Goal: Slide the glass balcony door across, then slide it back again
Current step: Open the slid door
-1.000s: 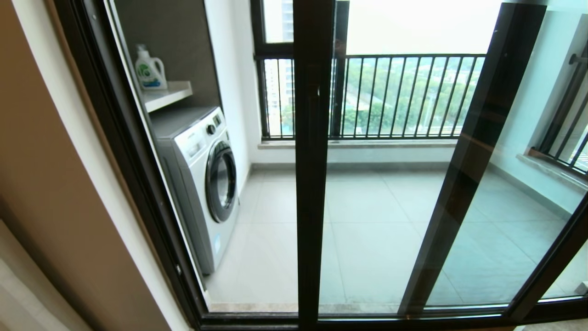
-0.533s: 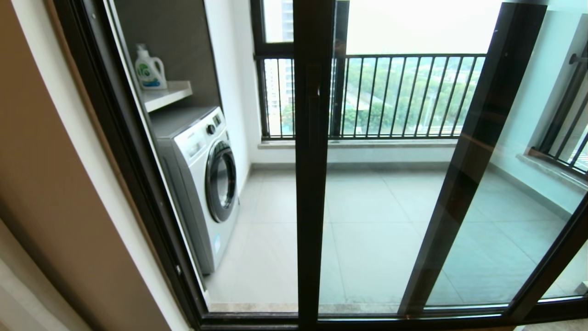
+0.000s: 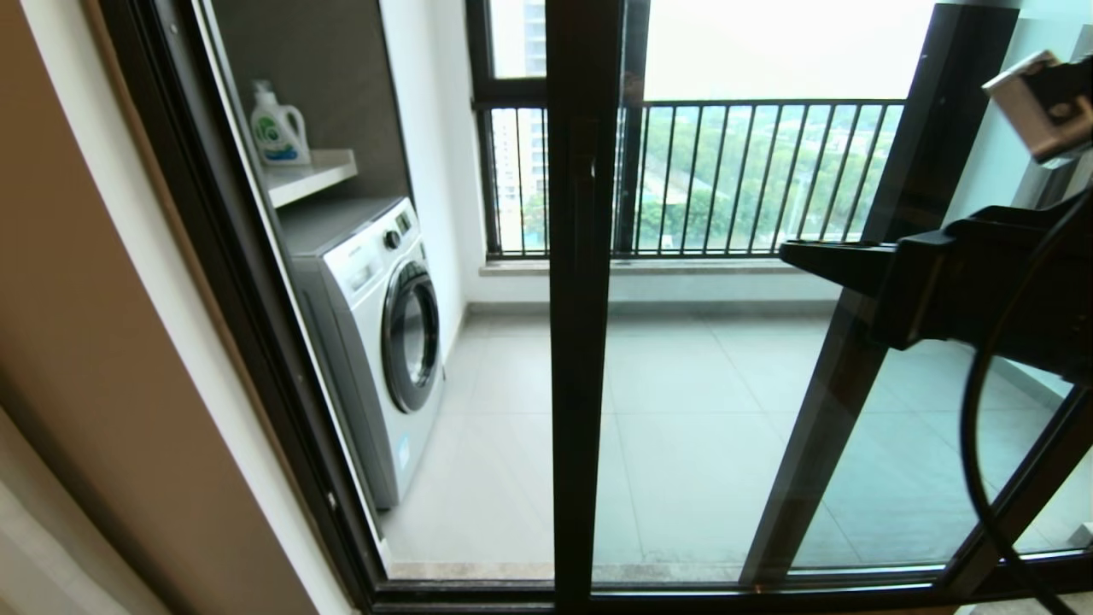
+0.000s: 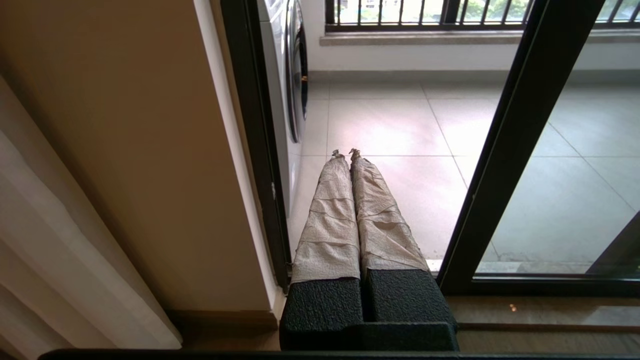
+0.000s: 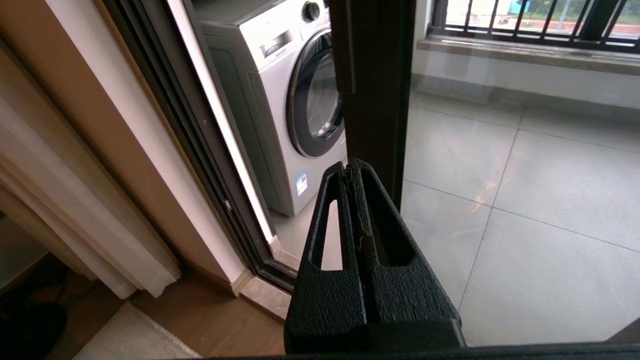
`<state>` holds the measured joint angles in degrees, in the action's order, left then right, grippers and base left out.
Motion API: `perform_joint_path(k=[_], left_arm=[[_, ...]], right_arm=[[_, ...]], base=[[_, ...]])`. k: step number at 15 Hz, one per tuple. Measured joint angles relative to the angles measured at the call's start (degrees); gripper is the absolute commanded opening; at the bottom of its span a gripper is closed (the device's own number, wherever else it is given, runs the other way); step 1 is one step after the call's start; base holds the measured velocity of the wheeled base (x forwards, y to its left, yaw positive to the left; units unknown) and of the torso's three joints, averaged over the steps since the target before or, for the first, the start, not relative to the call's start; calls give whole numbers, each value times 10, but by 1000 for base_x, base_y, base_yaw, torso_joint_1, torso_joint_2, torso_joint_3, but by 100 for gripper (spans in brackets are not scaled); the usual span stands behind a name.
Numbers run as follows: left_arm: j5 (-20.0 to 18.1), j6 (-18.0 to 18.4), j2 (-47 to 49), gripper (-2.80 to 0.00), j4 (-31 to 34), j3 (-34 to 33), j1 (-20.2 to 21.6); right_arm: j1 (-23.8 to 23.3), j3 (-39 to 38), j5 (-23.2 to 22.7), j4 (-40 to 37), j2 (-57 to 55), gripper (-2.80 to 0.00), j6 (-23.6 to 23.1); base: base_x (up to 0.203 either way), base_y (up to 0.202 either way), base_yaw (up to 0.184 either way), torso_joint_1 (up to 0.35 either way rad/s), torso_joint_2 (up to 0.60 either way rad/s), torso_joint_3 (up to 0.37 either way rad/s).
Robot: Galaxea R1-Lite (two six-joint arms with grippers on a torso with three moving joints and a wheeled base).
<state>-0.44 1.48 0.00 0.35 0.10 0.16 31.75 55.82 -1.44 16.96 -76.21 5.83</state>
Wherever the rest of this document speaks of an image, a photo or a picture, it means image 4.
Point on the dark sliding door frame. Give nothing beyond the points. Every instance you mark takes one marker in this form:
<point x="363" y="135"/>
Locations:
<point x="250" y="100"/>

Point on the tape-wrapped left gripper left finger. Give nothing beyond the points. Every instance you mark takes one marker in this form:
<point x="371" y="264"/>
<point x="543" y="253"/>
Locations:
<point x="330" y="235"/>

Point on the black balcony railing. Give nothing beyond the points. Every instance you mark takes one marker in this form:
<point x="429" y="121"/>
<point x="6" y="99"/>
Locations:
<point x="390" y="26"/>

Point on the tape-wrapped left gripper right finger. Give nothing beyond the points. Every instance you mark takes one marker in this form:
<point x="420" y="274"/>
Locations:
<point x="385" y="235"/>

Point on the cream curtain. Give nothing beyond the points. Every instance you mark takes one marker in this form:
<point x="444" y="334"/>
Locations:
<point x="50" y="250"/>

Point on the grey stone window sill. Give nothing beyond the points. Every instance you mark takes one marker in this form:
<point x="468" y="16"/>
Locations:
<point x="400" y="38"/>

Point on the dark framed sliding glass door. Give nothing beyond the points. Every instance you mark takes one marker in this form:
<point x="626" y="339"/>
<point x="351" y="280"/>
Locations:
<point x="510" y="150"/>

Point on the black window frame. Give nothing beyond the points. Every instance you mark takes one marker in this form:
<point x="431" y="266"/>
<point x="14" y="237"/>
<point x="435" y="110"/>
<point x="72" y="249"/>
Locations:
<point x="451" y="10"/>

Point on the white front-load washing machine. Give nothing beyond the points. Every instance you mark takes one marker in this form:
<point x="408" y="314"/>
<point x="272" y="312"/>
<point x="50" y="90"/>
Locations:
<point x="280" y="75"/>

